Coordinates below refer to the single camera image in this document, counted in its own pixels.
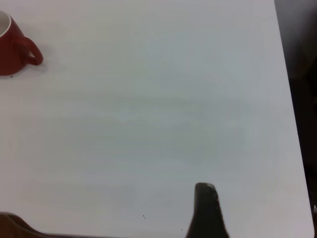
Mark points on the red ceramic mug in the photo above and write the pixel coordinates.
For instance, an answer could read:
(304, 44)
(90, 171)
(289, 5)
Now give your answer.
(10, 54)

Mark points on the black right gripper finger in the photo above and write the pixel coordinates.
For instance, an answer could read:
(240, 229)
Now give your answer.
(206, 215)

